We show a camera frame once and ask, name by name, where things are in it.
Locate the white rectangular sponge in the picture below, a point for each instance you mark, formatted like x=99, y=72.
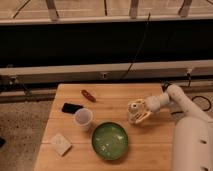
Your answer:
x=60, y=144

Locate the green bowl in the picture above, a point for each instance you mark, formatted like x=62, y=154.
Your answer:
x=109, y=141

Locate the wooden table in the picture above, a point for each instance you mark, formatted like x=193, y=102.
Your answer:
x=149, y=143

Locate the small white bottle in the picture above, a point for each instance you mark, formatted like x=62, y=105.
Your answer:
x=133, y=110

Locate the translucent plastic cup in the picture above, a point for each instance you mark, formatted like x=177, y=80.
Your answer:
x=83, y=118

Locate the black phone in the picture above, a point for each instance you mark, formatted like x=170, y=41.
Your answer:
x=71, y=108

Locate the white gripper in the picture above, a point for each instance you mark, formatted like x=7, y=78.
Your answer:
x=152, y=104

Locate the brown red small object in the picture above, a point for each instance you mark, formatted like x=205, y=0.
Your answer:
x=88, y=96

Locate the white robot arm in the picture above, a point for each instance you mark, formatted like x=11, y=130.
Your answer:
x=192, y=147

